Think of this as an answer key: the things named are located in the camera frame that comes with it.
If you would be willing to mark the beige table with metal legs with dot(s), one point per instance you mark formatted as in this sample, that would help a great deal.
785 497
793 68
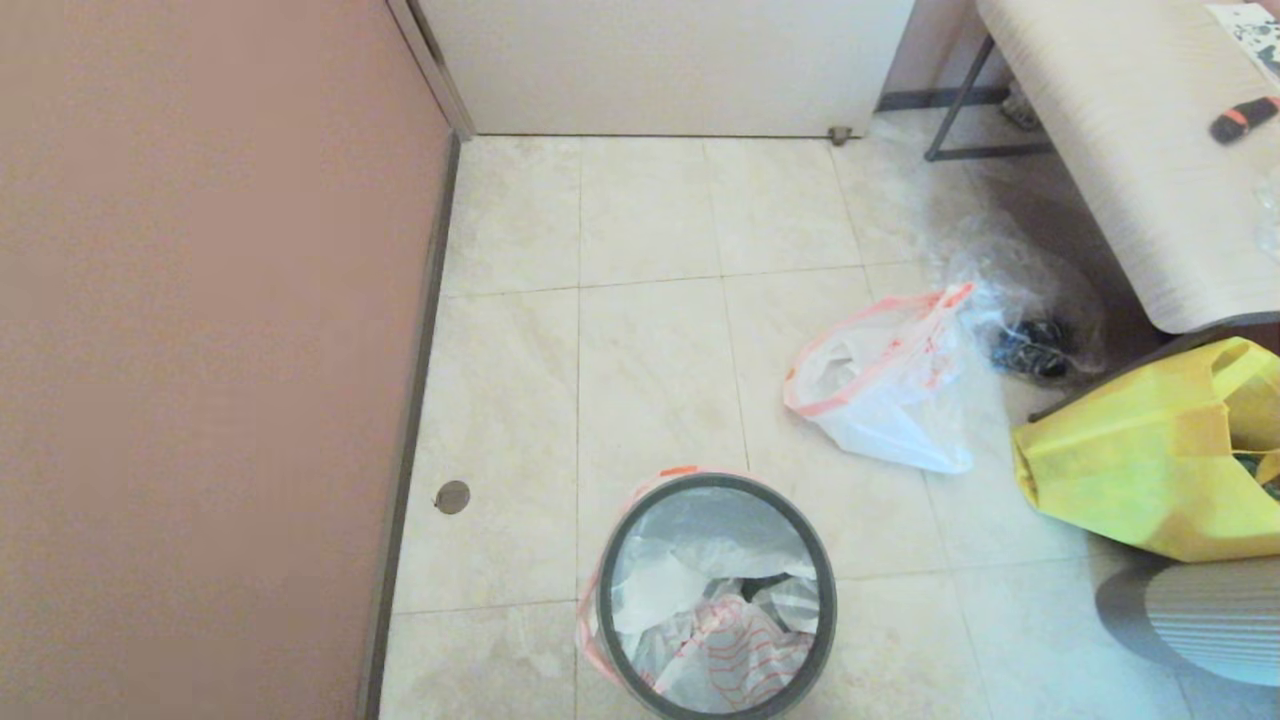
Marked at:
1130 150

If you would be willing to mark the small round floor disc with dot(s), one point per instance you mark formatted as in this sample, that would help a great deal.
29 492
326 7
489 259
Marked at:
452 496

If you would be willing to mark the red-printed trash bag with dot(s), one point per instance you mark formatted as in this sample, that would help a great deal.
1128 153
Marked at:
880 400

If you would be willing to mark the pink fabric partition panel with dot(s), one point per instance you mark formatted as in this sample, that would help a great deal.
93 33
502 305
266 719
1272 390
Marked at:
200 300

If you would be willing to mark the clear crumpled plastic bag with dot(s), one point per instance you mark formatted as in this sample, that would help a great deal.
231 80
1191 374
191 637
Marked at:
1030 300

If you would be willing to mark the white printed paper sheet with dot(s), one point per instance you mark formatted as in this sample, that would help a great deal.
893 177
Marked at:
1255 30

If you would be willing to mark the yellow fabric tote bag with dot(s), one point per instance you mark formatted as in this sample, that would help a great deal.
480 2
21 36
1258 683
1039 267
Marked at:
1120 470

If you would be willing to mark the white door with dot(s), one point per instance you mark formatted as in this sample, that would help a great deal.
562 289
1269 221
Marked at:
650 60

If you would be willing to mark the small white grey object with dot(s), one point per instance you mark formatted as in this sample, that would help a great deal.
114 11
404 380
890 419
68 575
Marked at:
1022 105

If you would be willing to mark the black orange marker pen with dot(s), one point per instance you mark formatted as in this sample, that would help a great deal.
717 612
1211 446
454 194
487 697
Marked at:
1245 120

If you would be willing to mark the white red-printed plastic bag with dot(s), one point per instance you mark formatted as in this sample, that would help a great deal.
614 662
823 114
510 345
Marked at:
700 560

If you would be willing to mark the small metal door stopper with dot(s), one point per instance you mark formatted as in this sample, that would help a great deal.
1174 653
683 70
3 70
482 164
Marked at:
840 135

